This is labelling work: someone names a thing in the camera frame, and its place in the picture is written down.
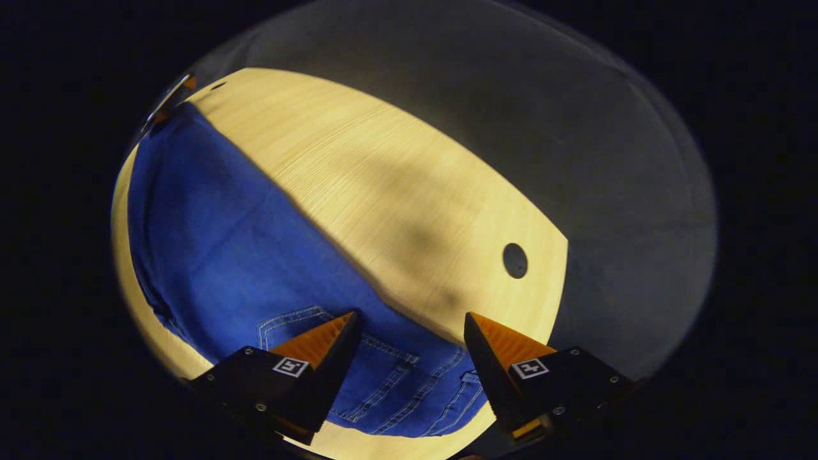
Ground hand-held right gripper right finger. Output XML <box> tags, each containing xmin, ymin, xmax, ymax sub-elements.
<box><xmin>464</xmin><ymin>312</ymin><xmax>637</xmax><ymax>446</ymax></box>

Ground blue denim jeans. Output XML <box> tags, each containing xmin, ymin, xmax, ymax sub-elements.
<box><xmin>127</xmin><ymin>102</ymin><xmax>490</xmax><ymax>439</ymax></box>

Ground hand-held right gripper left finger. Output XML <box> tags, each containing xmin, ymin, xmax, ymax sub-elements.
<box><xmin>189</xmin><ymin>310</ymin><xmax>364</xmax><ymax>447</ymax></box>

